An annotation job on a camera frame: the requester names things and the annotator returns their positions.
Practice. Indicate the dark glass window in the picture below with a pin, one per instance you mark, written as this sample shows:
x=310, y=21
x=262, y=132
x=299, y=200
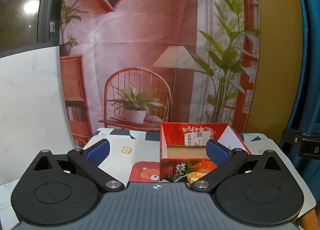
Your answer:
x=20, y=7

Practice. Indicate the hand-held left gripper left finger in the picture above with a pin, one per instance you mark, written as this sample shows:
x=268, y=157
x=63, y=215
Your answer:
x=98, y=150

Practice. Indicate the white printed tablecloth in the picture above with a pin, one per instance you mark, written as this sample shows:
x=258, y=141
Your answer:
x=140, y=150

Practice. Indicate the printed room-scene wall poster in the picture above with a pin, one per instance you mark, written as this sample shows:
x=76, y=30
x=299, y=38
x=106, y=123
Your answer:
x=140, y=45

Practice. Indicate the red bear mat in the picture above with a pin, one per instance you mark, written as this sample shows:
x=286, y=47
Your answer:
x=145, y=172

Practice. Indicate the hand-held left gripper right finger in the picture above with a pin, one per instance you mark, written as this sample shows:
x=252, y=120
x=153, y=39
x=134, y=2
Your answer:
x=218, y=152

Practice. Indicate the white marble board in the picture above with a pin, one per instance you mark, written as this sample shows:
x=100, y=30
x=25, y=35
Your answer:
x=30, y=110

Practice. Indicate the red cardboard box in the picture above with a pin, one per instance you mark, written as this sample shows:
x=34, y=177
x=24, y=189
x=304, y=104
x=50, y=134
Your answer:
x=175, y=130

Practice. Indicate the blue curtain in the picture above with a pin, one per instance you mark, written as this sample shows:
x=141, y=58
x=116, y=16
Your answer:
x=308, y=57

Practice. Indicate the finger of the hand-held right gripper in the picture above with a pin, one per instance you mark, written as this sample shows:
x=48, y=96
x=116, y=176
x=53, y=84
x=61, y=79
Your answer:
x=292, y=136

